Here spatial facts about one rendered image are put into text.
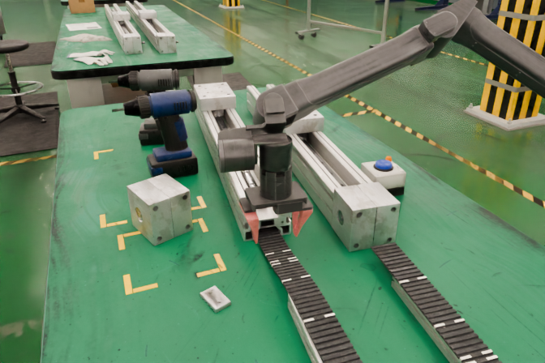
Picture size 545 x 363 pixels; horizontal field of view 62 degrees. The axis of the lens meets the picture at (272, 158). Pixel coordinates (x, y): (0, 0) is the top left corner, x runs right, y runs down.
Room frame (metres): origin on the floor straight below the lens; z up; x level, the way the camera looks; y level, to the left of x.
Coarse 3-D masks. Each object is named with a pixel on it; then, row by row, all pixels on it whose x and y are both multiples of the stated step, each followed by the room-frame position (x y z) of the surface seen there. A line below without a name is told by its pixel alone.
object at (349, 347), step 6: (330, 348) 0.46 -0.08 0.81; (336, 348) 0.46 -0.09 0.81; (342, 348) 0.46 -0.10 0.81; (348, 348) 0.46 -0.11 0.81; (354, 348) 0.46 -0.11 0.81; (324, 354) 0.45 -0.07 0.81; (330, 354) 0.45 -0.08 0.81; (336, 354) 0.45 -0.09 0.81; (342, 354) 0.45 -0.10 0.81; (348, 354) 0.45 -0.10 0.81; (354, 354) 0.45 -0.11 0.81; (324, 360) 0.44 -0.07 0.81; (330, 360) 0.44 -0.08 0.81
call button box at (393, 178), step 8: (368, 168) 0.97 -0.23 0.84; (376, 168) 0.96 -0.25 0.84; (392, 168) 0.96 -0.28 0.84; (400, 168) 0.97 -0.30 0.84; (368, 176) 0.96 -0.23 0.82; (376, 176) 0.93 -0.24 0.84; (384, 176) 0.93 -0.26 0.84; (392, 176) 0.93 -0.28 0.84; (400, 176) 0.94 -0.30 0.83; (384, 184) 0.93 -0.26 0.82; (392, 184) 0.94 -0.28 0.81; (400, 184) 0.94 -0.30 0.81; (392, 192) 0.94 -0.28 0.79; (400, 192) 0.94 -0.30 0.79
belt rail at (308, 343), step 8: (288, 296) 0.57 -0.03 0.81; (288, 304) 0.57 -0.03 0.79; (296, 312) 0.53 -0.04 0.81; (296, 320) 0.53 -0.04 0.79; (304, 328) 0.50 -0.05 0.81; (304, 336) 0.50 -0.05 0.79; (304, 344) 0.49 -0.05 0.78; (312, 344) 0.47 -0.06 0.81; (312, 352) 0.46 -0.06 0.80; (312, 360) 0.46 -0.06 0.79; (320, 360) 0.44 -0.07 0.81
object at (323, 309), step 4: (328, 304) 0.54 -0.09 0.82; (308, 308) 0.53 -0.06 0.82; (312, 308) 0.53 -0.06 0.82; (316, 308) 0.53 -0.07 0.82; (320, 308) 0.53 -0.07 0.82; (324, 308) 0.53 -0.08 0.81; (328, 308) 0.54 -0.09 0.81; (300, 312) 0.52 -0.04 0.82; (304, 312) 0.53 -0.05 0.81; (308, 312) 0.53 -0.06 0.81; (312, 312) 0.53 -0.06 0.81; (316, 312) 0.52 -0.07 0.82; (320, 312) 0.52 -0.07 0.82; (324, 312) 0.52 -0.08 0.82; (328, 312) 0.53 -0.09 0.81; (332, 312) 0.53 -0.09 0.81; (300, 316) 0.52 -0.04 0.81; (304, 316) 0.52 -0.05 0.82; (308, 316) 0.52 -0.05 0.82; (312, 316) 0.52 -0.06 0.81; (316, 316) 0.52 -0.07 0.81
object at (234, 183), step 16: (208, 112) 1.30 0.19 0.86; (224, 112) 1.36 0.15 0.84; (208, 128) 1.18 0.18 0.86; (224, 128) 1.24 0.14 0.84; (208, 144) 1.20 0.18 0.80; (224, 176) 0.96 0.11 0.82; (240, 176) 0.88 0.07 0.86; (256, 176) 0.95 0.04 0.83; (240, 192) 0.81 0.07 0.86; (240, 208) 0.78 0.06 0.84; (240, 224) 0.78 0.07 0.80; (272, 224) 0.77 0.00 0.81; (288, 224) 0.78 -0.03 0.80
